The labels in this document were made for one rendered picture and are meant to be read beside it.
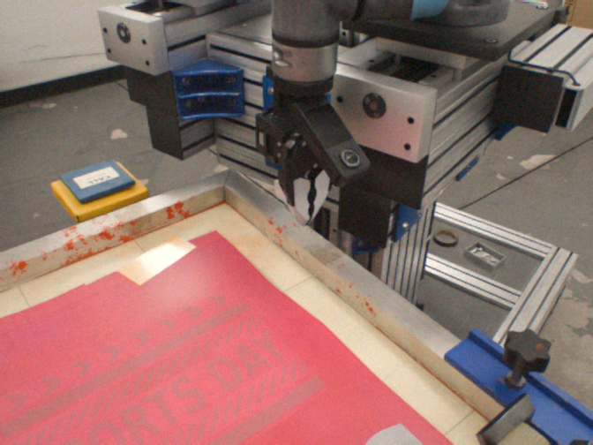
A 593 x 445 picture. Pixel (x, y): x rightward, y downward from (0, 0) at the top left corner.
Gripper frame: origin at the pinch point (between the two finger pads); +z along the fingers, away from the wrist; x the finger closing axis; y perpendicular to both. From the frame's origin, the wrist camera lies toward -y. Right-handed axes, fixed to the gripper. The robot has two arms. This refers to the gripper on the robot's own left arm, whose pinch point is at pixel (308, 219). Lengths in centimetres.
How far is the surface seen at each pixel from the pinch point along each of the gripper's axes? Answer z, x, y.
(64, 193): 9.8, 21.0, 40.6
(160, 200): 3.7, 12.1, 20.8
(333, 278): 4.2, 1.8, -7.6
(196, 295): 6.8, 16.5, 2.7
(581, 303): 104, -141, 3
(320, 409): 6.3, 14.7, -20.6
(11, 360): 6.9, 38.8, 6.2
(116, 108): 114, -74, 282
